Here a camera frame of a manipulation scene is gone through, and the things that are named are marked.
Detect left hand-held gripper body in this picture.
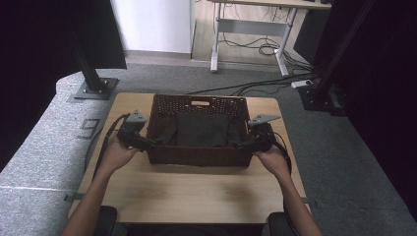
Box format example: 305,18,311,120
116,110,149,150

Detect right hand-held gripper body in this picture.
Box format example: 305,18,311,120
247,113,282,153

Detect dark cloth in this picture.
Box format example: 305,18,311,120
155,111,246,148

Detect brown woven basket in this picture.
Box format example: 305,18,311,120
146,93,255,168

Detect person's right hand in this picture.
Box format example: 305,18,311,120
253,147,292,181

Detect person's left hand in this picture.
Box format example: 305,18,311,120
98,133,142,175

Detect grey square tape mark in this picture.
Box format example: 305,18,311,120
77,118,101,141

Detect black stand with grey base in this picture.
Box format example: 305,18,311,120
69,30,120,101

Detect white power strip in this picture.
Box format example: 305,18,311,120
290,79,315,89

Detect grey tape strip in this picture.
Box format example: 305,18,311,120
63,192,85,204

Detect person's lap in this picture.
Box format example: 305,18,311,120
126,223,266,236

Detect white panel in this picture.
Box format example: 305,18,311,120
109,0,197,55

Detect dark flat panel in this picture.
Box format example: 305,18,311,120
292,9,329,66

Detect black curtain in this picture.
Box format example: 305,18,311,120
313,0,417,222
0,0,128,173

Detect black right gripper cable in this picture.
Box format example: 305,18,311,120
258,130,298,236

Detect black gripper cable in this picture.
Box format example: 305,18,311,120
258,130,298,236
92,112,132,180

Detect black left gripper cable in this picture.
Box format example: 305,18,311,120
92,112,132,180

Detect black floor cables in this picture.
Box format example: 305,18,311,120
186,73,321,97

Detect coiled black cables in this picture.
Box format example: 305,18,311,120
218,34,313,72

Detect white desk frame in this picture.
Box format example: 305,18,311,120
207,0,332,78

